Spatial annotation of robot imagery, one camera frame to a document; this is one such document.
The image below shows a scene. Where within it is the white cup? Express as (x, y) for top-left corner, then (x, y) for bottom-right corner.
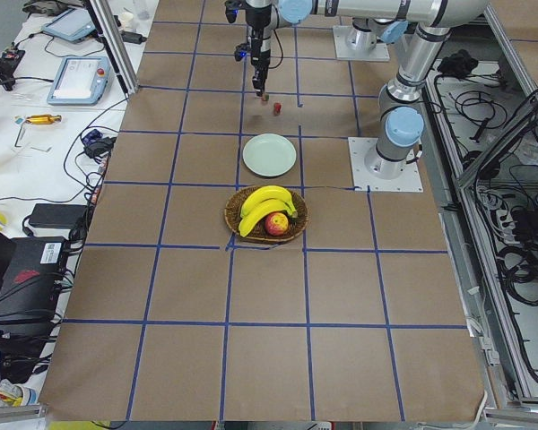
(118, 11), (136, 32)

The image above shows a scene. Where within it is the red apple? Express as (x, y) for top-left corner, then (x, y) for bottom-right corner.
(265, 212), (290, 237)

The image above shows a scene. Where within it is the teach pendant far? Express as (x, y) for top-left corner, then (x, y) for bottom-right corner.
(42, 8), (95, 43)

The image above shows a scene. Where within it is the teach pendant near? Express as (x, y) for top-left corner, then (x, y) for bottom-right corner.
(47, 56), (111, 106)

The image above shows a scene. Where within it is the pale green plate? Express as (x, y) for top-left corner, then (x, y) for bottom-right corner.
(242, 133), (297, 177)

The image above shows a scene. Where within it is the teach pendant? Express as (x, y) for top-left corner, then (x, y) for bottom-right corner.
(42, 8), (95, 43)
(47, 56), (111, 106)

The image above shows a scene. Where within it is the black computer box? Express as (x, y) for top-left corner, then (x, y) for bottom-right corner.
(0, 236), (68, 337)

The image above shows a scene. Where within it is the aluminium frame post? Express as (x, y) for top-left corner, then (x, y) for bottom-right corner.
(84, 0), (138, 96)

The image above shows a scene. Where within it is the woven wicker basket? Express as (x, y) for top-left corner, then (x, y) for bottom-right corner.
(224, 185), (308, 244)

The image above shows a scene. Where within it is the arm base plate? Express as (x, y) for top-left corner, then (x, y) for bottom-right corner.
(333, 25), (390, 62)
(348, 137), (423, 193)

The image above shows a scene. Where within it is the yellow handled tool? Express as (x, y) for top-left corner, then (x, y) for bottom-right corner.
(24, 114), (62, 125)

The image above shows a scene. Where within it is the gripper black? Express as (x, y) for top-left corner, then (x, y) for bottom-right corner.
(249, 27), (271, 95)

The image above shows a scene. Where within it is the yellow banana bunch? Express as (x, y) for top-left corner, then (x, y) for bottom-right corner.
(239, 185), (298, 237)

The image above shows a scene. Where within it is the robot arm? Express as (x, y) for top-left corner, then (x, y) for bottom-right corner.
(232, 1), (433, 97)
(351, 1), (489, 179)

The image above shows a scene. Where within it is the black power adapter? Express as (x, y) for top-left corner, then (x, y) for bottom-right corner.
(28, 203), (86, 229)

